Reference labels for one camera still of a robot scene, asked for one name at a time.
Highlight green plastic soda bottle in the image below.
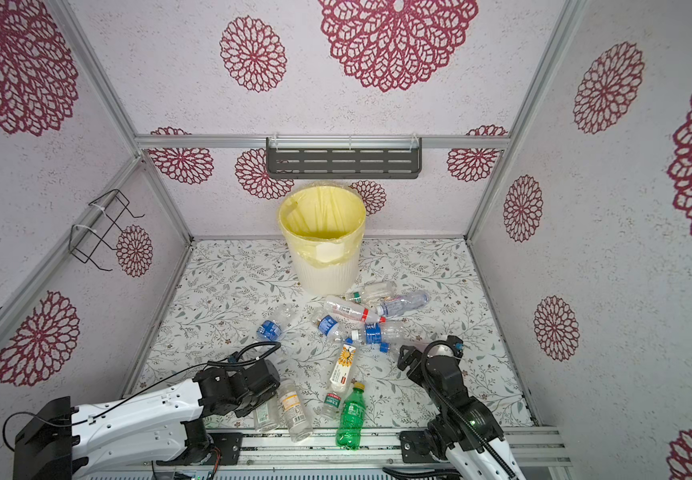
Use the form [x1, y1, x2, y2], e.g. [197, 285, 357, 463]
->
[336, 382, 367, 451]

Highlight cream ribbed waste bin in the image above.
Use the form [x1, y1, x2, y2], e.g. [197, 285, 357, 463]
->
[286, 232, 364, 296]

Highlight black wire wall rack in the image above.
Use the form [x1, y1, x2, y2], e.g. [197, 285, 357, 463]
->
[68, 188, 144, 272]

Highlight white sunflower-label bottle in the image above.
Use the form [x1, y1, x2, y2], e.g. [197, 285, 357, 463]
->
[329, 339, 357, 393]

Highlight clear white-label bottle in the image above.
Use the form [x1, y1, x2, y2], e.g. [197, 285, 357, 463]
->
[253, 398, 281, 433]

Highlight clear purple-label water bottle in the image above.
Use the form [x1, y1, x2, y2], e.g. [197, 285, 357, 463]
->
[376, 290, 430, 318]

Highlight clear green-cap bottle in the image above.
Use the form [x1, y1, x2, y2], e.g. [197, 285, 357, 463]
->
[345, 280, 398, 305]

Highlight Pocari Sweat blue-label bottle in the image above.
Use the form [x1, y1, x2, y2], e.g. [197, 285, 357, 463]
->
[256, 303, 300, 342]

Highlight clear orange-label bottle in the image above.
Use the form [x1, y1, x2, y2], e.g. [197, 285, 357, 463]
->
[277, 379, 313, 443]

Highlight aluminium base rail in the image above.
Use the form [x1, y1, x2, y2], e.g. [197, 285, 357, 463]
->
[219, 426, 572, 471]

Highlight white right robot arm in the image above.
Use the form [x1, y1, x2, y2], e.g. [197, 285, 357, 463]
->
[396, 335, 525, 479]

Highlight white red-cap bottle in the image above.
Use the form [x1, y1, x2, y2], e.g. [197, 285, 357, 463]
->
[324, 295, 387, 324]

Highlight yellow plastic bin liner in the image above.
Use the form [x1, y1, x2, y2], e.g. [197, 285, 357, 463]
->
[277, 183, 367, 268]

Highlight grey metal wall shelf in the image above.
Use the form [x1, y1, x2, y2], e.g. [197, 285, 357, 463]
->
[265, 136, 423, 180]

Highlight small green-label clear bottle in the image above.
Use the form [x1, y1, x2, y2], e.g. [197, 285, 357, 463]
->
[321, 391, 342, 419]

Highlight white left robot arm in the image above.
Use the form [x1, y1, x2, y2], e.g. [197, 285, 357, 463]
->
[13, 359, 281, 479]

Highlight crumpled blue-label water bottle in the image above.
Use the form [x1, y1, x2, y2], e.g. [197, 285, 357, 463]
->
[314, 309, 364, 345]

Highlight clear bottle blue cap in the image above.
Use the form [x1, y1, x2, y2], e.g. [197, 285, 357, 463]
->
[379, 341, 418, 364]

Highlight clear blue-label blue-cap bottle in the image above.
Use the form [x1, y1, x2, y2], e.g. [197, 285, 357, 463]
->
[352, 321, 411, 345]

